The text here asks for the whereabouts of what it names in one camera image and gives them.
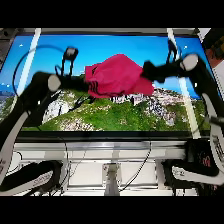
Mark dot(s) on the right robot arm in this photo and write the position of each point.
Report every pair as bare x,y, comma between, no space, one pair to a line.
203,83

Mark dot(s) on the silver frame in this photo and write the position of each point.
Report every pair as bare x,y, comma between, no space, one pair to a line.
110,156

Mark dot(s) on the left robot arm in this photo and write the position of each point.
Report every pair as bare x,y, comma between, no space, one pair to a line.
35,90

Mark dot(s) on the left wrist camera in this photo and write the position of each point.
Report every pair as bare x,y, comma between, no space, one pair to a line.
70,53

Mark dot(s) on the red striped shorts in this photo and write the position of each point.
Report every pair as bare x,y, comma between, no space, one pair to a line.
116,76

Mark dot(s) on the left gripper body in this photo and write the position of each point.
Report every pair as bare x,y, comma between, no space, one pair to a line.
75,84

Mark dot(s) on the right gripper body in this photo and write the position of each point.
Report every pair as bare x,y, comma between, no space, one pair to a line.
154,70

